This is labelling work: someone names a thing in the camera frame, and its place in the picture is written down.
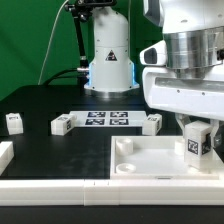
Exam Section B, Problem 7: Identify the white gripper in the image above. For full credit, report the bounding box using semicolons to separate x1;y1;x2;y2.
140;41;224;147

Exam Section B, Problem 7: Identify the white square tabletop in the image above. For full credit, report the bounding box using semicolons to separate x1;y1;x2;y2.
110;136;224;180

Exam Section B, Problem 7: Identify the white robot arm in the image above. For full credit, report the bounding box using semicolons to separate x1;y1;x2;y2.
140;0;224;148

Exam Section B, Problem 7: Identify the white fiducial marker sheet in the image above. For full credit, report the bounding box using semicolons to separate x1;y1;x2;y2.
71;111;146;127

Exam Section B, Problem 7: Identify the white U-shaped obstacle fence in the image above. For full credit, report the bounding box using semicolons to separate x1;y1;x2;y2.
0;139;224;207

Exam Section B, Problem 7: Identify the black cable bundle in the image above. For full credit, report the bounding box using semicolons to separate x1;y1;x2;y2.
43;68;88;87

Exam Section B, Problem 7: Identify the black camera stand pole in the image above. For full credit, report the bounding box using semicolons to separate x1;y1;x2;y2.
65;0;117;86

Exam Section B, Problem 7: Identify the white cable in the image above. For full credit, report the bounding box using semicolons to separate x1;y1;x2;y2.
37;0;71;86

